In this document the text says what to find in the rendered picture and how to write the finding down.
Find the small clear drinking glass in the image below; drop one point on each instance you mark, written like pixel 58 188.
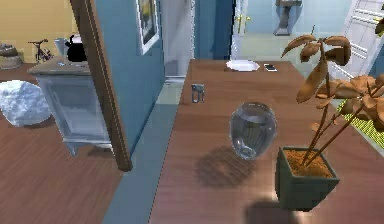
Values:
pixel 197 93

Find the clear glass vase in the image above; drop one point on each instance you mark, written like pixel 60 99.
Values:
pixel 252 130

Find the brown wooden table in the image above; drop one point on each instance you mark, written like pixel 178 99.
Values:
pixel 213 173

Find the white plate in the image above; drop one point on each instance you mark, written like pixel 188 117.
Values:
pixel 242 65

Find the white mobile phone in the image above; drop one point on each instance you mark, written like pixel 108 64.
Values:
pixel 270 67

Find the white room door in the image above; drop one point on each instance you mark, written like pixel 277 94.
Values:
pixel 240 18

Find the pale grey cabinet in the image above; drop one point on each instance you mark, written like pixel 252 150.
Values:
pixel 71 100

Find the black kettle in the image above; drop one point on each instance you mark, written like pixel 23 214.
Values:
pixel 76 50

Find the brown potted house plant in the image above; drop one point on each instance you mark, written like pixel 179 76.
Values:
pixel 308 186

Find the small dark bicycle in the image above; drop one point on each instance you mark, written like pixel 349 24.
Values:
pixel 41 51

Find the white round cushion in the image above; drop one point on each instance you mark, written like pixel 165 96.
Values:
pixel 23 103

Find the yellow green mat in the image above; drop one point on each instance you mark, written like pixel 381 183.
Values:
pixel 361 123

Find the white panelled door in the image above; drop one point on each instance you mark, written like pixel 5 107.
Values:
pixel 358 36

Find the grey round stacked object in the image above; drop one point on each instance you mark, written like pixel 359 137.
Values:
pixel 9 57

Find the framed wall picture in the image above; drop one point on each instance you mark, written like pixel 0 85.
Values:
pixel 147 23

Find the grey pedestal sink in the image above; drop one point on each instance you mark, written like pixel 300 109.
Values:
pixel 286 16

